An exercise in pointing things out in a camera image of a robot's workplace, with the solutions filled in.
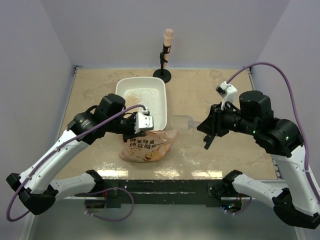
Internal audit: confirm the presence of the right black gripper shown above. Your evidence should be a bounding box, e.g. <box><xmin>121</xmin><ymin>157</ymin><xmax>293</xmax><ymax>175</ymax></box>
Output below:
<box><xmin>197</xmin><ymin>100</ymin><xmax>258</xmax><ymax>136</ymax></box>

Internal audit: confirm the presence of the clear plastic scoop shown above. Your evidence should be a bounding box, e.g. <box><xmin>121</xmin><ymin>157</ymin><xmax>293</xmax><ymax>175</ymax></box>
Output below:
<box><xmin>170</xmin><ymin>115</ymin><xmax>200</xmax><ymax>132</ymax></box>

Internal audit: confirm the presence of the pink cat litter bag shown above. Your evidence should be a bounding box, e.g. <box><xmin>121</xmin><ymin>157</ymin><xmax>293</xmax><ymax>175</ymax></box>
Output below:
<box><xmin>119</xmin><ymin>129</ymin><xmax>178</xmax><ymax>163</ymax></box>

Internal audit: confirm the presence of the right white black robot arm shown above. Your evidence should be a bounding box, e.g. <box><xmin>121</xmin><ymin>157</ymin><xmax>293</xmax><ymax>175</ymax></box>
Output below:
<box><xmin>197</xmin><ymin>90</ymin><xmax>320</xmax><ymax>230</ymax></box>

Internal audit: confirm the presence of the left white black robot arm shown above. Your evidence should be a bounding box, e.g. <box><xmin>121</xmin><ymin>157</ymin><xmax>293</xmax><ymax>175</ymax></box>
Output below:
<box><xmin>6</xmin><ymin>93</ymin><xmax>145</xmax><ymax>222</ymax></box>

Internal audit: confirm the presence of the white plastic litter box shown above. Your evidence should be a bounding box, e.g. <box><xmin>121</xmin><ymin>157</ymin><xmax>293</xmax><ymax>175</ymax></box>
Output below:
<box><xmin>115</xmin><ymin>76</ymin><xmax>168</xmax><ymax>131</ymax></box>

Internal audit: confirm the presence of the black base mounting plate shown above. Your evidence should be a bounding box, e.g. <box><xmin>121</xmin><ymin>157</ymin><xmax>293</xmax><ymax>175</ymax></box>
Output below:
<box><xmin>83</xmin><ymin>178</ymin><xmax>252</xmax><ymax>209</ymax></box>

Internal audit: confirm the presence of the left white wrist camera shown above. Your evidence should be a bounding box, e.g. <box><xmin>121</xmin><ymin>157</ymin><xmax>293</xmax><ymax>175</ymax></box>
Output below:
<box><xmin>134</xmin><ymin>107</ymin><xmax>155</xmax><ymax>134</ymax></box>

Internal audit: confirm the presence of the black stand with beige handle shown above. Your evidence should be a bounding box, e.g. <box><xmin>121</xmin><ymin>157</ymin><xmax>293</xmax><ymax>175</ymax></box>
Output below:
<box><xmin>153</xmin><ymin>28</ymin><xmax>174</xmax><ymax>84</ymax></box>

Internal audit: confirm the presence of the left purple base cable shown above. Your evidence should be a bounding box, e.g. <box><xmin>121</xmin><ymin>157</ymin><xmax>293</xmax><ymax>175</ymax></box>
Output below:
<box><xmin>84</xmin><ymin>187</ymin><xmax>136</xmax><ymax>222</ymax></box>

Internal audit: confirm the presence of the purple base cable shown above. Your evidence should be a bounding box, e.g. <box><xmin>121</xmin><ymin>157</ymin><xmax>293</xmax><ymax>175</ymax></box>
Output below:
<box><xmin>223</xmin><ymin>193</ymin><xmax>255</xmax><ymax>216</ymax></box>
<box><xmin>84</xmin><ymin>187</ymin><xmax>136</xmax><ymax>222</ymax></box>

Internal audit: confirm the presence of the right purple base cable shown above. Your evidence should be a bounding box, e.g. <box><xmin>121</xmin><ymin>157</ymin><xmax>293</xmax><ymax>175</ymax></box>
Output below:
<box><xmin>223</xmin><ymin>193</ymin><xmax>255</xmax><ymax>216</ymax></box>

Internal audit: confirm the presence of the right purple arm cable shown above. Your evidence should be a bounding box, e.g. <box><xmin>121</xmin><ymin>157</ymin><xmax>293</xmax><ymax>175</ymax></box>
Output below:
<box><xmin>226</xmin><ymin>61</ymin><xmax>320</xmax><ymax>201</ymax></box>

